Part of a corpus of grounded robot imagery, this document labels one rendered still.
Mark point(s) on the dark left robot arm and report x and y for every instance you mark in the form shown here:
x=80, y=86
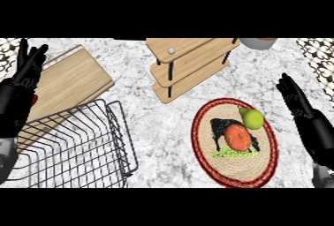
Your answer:
x=15, y=111

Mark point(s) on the small white ball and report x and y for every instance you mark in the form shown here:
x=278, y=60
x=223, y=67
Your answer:
x=171, y=50

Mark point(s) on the orange squash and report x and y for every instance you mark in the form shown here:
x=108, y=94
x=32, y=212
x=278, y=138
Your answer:
x=238, y=137

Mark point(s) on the small red object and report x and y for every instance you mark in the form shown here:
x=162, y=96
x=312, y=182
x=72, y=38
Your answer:
x=34, y=100

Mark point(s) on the grey bowl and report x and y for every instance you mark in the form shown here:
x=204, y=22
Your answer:
x=257, y=44

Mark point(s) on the round woven red-rimmed placemat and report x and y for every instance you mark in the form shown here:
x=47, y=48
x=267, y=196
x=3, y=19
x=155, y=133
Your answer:
x=236, y=167

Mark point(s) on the wooden tiered shelf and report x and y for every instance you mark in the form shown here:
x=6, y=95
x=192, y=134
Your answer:
x=190, y=63

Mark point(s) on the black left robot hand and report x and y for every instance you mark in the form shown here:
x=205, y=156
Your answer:
x=28, y=69

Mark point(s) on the green pear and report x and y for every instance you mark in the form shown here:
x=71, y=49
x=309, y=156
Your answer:
x=253, y=119

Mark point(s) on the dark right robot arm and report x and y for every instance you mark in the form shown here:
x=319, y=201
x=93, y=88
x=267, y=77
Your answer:
x=319, y=138

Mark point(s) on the pale wooden cutting board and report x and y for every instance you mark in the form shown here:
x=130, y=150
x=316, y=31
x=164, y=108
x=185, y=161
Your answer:
x=71, y=82

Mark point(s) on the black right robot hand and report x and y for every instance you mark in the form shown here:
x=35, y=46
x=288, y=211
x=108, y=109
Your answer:
x=295, y=98

